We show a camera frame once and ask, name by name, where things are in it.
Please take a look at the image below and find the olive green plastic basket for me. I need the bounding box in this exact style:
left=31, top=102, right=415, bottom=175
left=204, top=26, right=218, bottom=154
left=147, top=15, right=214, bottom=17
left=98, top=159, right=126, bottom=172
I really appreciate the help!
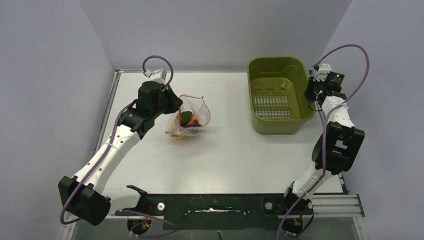
left=247, top=56, right=316, bottom=135

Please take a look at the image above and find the dark green toy avocado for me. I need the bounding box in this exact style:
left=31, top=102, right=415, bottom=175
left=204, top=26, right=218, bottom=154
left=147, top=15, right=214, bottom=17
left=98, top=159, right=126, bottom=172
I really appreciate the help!
left=179, top=110, right=193, bottom=127

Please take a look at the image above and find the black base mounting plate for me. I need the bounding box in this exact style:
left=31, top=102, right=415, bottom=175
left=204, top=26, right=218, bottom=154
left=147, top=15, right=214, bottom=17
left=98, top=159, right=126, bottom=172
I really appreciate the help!
left=127, top=193, right=327, bottom=236

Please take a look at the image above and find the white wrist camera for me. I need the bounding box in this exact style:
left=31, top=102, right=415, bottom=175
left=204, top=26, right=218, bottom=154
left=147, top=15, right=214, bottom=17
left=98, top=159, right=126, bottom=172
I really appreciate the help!
left=144, top=68, right=167, bottom=85
left=313, top=63, right=332, bottom=82

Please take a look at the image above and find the clear zip top bag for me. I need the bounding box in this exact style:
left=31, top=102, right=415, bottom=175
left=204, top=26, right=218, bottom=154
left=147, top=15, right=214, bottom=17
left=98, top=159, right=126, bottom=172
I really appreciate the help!
left=165, top=94, right=211, bottom=140

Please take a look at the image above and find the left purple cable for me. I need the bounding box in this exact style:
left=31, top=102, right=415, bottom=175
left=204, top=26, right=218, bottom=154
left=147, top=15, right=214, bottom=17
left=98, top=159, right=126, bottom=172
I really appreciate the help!
left=59, top=55, right=180, bottom=239

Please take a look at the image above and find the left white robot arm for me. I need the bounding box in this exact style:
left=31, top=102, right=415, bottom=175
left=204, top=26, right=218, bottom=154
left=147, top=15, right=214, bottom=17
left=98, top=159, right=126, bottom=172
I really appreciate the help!
left=58, top=80, right=183, bottom=226

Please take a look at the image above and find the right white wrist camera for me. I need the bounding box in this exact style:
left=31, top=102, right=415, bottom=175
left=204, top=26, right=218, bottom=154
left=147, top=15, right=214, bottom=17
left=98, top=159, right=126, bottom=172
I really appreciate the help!
left=313, top=63, right=332, bottom=82

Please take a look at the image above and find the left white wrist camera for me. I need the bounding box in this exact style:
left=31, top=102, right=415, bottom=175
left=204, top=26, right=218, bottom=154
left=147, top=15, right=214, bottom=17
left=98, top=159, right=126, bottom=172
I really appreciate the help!
left=144, top=68, right=167, bottom=85

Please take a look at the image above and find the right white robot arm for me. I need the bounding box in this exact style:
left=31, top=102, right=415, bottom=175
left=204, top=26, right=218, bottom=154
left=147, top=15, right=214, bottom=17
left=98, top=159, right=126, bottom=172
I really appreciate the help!
left=281, top=71, right=365, bottom=214

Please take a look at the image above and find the yellow toy bell pepper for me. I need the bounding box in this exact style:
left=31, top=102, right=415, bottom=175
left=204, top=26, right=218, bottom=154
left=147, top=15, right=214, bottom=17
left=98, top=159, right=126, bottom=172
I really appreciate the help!
left=165, top=122, right=203, bottom=140

